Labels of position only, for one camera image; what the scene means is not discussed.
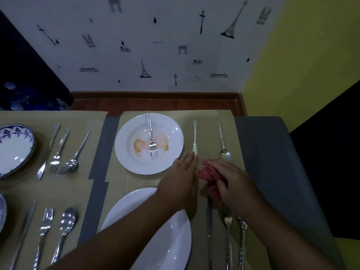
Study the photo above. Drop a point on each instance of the black furniture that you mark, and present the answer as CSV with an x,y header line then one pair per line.
x,y
329,165

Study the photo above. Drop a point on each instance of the blue geometric rim plate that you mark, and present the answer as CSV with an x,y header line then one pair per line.
x,y
2,213

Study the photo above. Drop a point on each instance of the brown wooden baseboard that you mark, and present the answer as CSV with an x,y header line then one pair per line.
x,y
157,102

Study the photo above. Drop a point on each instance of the steel fork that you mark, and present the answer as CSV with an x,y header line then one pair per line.
x,y
46,219
227,222
54,163
152,149

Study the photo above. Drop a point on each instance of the blue floral rim plate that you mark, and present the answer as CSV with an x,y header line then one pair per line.
x,y
14,150

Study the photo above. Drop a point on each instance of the blue water jug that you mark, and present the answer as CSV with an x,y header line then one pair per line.
x,y
17,91
28,105

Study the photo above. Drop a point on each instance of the steel spoon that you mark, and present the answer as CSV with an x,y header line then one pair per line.
x,y
225,156
67,167
68,219
242,239

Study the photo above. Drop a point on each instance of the person's right forearm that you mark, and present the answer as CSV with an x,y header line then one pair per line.
x,y
295,244

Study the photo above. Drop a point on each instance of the red cleaning cloth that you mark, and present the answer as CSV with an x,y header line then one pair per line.
x,y
208,175

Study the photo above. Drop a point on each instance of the steel knife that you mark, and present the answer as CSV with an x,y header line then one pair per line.
x,y
26,219
209,230
195,137
42,171

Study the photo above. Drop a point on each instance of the beige woven placemat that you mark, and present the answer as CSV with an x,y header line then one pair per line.
x,y
199,241
208,132
90,120
81,194

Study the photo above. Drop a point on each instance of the person's left hand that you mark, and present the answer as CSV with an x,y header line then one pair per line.
x,y
180,185

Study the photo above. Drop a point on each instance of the person's right hand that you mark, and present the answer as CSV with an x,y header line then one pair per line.
x,y
242,188

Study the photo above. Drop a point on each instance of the white plate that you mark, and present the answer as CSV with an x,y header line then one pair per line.
x,y
168,244
171,132

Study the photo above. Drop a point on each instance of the person's left forearm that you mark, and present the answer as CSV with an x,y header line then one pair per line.
x,y
118,241

